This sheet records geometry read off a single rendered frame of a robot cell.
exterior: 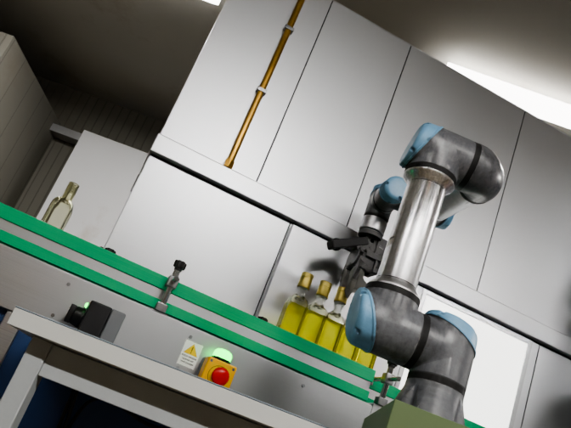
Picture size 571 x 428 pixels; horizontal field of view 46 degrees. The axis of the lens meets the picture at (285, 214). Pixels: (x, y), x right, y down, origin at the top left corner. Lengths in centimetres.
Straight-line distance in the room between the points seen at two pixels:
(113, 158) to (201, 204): 296
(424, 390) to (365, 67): 130
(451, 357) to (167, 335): 64
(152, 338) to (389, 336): 56
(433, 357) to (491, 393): 93
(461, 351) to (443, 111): 122
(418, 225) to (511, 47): 206
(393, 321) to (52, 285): 75
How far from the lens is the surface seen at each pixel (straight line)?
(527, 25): 325
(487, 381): 226
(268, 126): 210
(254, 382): 162
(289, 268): 197
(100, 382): 130
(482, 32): 334
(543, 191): 256
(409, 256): 138
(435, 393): 133
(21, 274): 157
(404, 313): 134
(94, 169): 488
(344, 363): 173
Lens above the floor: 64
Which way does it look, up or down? 20 degrees up
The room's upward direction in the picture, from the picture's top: 22 degrees clockwise
